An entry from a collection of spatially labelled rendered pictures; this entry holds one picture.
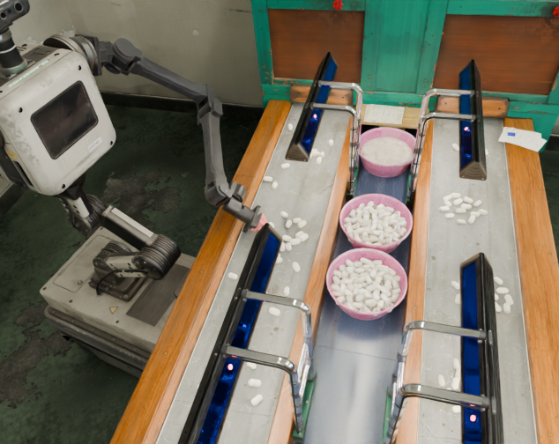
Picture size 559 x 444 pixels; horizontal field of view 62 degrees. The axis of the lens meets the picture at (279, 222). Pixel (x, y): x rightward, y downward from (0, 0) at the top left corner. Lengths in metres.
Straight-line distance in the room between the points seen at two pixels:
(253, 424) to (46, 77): 1.10
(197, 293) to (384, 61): 1.31
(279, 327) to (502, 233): 0.87
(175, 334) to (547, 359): 1.10
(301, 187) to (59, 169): 0.92
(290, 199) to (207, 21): 1.79
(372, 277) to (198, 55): 2.34
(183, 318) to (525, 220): 1.25
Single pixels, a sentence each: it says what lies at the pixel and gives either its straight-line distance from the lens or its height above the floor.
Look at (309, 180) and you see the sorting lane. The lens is 1.96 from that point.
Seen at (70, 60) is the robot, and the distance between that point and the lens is 1.52.
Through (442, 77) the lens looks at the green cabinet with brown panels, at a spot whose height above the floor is 0.93.
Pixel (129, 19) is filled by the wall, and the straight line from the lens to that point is 3.67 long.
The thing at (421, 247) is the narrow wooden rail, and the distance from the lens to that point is 1.71.
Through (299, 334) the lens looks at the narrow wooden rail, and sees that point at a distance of 1.48.
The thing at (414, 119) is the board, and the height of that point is 0.78.
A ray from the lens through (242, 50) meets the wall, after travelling 3.38.
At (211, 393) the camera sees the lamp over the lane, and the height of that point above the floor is 1.11.
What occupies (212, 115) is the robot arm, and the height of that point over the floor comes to 1.04.
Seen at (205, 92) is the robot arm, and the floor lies 1.09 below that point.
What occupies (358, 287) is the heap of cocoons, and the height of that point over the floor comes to 0.74.
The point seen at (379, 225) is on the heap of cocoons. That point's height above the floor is 0.74.
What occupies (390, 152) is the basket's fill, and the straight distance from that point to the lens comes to 2.11.
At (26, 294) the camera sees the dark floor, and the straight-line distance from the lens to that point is 2.96.
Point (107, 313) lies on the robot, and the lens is 2.05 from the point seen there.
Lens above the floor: 2.06
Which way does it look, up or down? 47 degrees down
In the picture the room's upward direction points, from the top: 6 degrees counter-clockwise
